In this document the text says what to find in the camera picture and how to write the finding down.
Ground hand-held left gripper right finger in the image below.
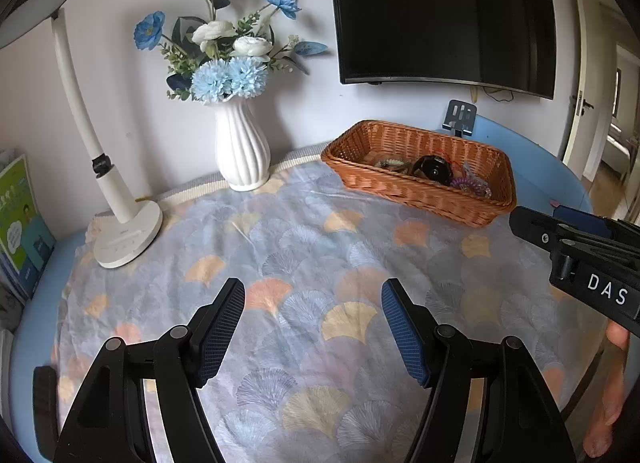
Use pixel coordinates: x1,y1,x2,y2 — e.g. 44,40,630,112
381,278,578,463

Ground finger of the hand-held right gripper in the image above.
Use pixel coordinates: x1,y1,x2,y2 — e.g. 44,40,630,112
552,205,640,252
509,206,640,270

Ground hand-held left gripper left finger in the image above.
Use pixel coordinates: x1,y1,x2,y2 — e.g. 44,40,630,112
52,277,247,463

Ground beige rope bracelet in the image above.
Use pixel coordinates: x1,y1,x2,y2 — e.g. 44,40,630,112
374,157,412,174

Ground brown wicker basket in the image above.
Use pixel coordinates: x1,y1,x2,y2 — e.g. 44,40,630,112
320,119,517,228

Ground person's right hand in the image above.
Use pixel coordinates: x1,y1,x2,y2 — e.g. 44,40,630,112
582,319,632,459

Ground white bed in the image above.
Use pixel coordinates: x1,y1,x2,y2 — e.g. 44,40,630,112
601,134,640,180

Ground fan-leaf printed cloth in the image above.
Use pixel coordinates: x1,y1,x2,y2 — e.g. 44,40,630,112
50,163,608,463

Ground black round case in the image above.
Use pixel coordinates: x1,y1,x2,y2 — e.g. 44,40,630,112
411,154,455,188

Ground grey metal phone stand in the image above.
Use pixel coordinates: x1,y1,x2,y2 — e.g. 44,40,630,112
441,100,479,136

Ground white desk lamp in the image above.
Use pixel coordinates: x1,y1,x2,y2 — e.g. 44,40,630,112
0,0,164,270

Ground white door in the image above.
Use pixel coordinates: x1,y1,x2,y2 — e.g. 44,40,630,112
561,0,621,184

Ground white ribbed vase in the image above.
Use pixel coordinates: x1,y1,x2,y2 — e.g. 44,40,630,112
215,96,272,192

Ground black chair armrest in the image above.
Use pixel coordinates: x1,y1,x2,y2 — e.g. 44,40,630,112
32,365,62,450

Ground green cover book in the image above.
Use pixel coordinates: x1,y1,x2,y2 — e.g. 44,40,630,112
0,153,57,300

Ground blue and white flower bouquet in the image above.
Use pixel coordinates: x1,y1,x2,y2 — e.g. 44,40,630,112
132,0,330,105

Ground purple spiral hair tie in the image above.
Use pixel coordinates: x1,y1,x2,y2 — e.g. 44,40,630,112
449,174,494,197

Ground beige cable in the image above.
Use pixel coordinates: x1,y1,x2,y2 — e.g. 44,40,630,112
466,85,515,104

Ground black wall television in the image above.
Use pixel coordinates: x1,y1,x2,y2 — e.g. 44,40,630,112
325,0,558,101

